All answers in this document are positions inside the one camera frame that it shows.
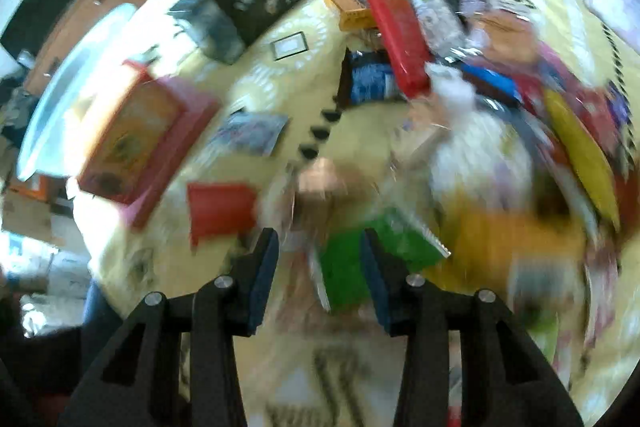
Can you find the yellow patterned bedspread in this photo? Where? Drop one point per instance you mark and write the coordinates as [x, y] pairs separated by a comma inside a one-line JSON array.
[[280, 372]]

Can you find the dark packet with blue label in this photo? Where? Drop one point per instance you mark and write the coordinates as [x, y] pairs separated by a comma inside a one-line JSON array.
[[370, 79]]

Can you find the red and orange gift box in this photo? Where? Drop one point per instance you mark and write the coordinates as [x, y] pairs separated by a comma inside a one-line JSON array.
[[145, 137]]

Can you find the long red snack packet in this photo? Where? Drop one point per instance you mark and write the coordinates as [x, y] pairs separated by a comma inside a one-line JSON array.
[[400, 42]]

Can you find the person's leg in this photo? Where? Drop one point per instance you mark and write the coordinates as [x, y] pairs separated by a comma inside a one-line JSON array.
[[102, 322]]

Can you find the green-tabbed cracker packet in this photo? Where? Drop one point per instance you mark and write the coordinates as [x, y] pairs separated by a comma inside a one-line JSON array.
[[437, 12]]

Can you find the open cardboard box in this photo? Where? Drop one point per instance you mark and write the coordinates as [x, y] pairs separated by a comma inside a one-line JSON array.
[[27, 212]]

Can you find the large orange snack packet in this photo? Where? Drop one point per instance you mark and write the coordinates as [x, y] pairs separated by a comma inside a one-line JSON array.
[[510, 247]]

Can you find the yellow snack packet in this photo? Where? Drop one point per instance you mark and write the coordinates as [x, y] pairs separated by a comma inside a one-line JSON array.
[[582, 157]]

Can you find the green pea snack packet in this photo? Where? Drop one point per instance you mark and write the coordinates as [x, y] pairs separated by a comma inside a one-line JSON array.
[[350, 269]]

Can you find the red packet with brown pastry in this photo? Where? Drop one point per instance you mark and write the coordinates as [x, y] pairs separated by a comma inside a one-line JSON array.
[[502, 34]]

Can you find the glass bowl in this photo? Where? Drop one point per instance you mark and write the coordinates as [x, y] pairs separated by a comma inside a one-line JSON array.
[[70, 97]]

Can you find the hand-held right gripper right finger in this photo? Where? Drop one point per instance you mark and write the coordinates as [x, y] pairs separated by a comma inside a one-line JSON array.
[[377, 287]]

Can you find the blue and brown snack packet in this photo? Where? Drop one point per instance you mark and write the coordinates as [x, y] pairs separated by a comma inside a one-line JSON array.
[[492, 84]]

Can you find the white puffed snack bag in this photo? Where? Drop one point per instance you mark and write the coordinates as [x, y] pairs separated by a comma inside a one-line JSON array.
[[480, 157]]

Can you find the purple and blue snack packet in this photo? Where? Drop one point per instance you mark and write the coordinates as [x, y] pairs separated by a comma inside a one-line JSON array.
[[250, 134]]

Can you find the wooden dresser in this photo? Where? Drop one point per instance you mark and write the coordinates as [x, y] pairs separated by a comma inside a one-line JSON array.
[[85, 12]]

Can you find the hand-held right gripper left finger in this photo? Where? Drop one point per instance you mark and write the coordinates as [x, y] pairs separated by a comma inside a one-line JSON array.
[[265, 277]]

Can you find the clear packet of brown crackers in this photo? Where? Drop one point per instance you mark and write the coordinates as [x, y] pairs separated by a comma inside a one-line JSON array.
[[335, 192]]

